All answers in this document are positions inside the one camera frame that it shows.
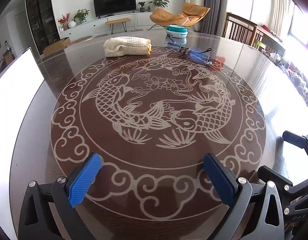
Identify clear glasses with black arms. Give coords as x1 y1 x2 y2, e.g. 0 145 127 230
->
165 35 213 66

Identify wooden dining chair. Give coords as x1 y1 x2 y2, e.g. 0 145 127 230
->
222 12 257 46

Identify teal white round device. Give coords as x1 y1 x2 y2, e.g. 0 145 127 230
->
165 24 188 47

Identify cardboard box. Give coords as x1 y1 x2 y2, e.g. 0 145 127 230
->
43 37 71 57

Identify orange lounge chair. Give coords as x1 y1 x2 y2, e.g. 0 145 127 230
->
150 2 210 31

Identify cream knitted cloth right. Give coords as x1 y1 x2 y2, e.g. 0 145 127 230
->
103 36 152 57

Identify white tv cabinet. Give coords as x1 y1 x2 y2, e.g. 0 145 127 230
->
59 12 154 41

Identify grey curtain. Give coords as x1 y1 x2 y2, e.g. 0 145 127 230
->
201 0 227 36

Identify red flowers in vase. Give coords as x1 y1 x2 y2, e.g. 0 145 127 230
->
58 13 71 30

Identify small potted plant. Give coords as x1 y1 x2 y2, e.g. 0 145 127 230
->
138 1 145 12

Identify large leafy plant right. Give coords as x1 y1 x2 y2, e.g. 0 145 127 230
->
149 0 170 8

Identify wooden bench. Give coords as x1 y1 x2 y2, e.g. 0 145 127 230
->
105 18 131 34

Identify potted green plant left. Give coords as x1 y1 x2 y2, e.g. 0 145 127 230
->
73 9 89 23

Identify dark display shelf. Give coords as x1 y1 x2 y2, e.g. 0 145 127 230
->
25 0 60 55

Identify black television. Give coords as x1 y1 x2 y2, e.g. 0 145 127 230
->
93 0 136 17

